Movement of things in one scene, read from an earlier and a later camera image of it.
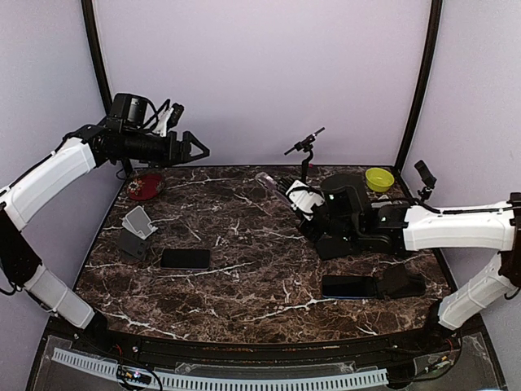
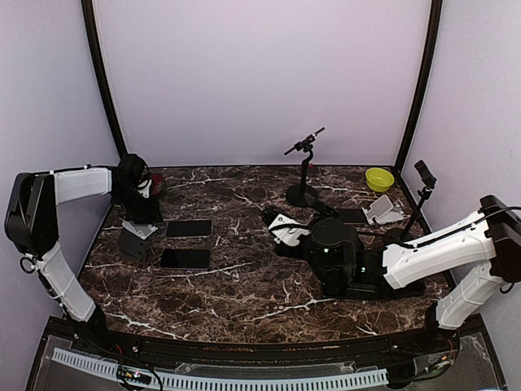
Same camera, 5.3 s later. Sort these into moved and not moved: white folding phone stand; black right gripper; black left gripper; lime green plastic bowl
Moved: black right gripper; black left gripper
Not moved: lime green plastic bowl; white folding phone stand
